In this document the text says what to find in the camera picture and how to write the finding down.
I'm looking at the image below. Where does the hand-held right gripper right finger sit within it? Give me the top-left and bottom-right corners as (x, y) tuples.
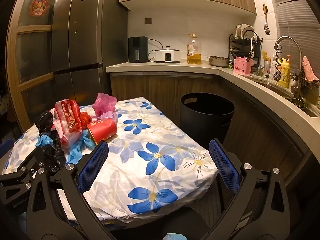
(200, 138), (293, 240)

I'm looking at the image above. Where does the blue floral tablecloth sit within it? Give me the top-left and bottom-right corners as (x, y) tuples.
(1, 96), (218, 230)

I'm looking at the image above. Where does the steel sink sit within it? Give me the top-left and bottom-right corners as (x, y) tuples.
(250, 76), (320, 118)

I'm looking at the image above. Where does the yellow detergent bottle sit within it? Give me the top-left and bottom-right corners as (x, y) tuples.
(278, 55), (291, 88)

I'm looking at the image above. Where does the red snack bag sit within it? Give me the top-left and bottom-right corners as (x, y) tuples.
(54, 99), (83, 148)

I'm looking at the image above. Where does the window blind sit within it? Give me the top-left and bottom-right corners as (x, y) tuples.
(267, 0), (320, 80)

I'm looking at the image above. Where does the cooking oil bottle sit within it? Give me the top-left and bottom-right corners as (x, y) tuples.
(187, 33), (202, 65)

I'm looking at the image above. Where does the white bowl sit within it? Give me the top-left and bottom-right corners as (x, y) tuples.
(241, 24), (255, 39)

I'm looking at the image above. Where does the pink cloth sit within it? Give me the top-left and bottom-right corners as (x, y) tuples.
(302, 56), (320, 83)

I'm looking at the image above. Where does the steel basin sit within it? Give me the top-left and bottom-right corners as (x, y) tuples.
(208, 56), (231, 67)

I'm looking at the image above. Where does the white electric cooker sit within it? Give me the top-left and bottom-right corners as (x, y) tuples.
(154, 46), (182, 64)

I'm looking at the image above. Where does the red paper door decoration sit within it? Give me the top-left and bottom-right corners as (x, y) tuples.
(30, 0), (49, 17)

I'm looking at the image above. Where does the beer can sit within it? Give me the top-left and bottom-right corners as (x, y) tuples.
(263, 60), (273, 78)

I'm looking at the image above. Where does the black power cable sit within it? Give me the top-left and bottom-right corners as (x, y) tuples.
(147, 39), (163, 62)

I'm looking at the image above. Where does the black air fryer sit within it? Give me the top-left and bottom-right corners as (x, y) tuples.
(128, 36), (149, 63)

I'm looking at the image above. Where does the dark grey refrigerator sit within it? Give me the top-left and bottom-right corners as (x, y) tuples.
(51, 0), (129, 105)

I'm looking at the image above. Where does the black trash bin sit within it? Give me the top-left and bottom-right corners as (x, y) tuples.
(180, 92), (235, 153)

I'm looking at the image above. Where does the pink utensil holder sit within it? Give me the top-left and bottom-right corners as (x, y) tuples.
(233, 56), (253, 76)

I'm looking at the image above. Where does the red paper bucket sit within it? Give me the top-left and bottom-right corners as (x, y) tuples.
(86, 118), (118, 145)

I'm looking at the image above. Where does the steel faucet with coil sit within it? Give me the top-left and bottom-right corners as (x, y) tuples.
(274, 36), (303, 98)

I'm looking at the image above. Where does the pink plastic bag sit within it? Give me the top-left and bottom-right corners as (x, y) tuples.
(92, 92), (118, 123)

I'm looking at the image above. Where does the black dish rack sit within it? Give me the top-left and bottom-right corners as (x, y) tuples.
(228, 29), (263, 68)

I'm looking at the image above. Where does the metal slotted spatula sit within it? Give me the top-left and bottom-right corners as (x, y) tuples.
(262, 4), (271, 35)

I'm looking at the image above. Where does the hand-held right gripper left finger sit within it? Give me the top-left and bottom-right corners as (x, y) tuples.
(26, 141), (118, 240)

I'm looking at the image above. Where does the light blue cloth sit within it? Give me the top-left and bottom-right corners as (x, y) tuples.
(164, 233), (187, 240)

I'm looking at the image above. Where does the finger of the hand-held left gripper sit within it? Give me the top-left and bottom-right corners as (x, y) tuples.
(0, 146), (54, 195)
(0, 138), (15, 159)

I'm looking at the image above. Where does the black plastic bag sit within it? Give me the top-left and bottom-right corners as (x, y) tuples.
(35, 110), (67, 173)

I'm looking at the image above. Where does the wire sink rack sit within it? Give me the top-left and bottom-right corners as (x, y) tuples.
(299, 77), (320, 86)

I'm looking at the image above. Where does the red plastic bag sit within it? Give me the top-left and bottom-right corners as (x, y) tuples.
(79, 111), (97, 128)

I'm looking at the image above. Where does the blue disposable glove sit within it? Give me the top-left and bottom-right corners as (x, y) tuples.
(66, 130), (98, 164)
(35, 134), (54, 147)

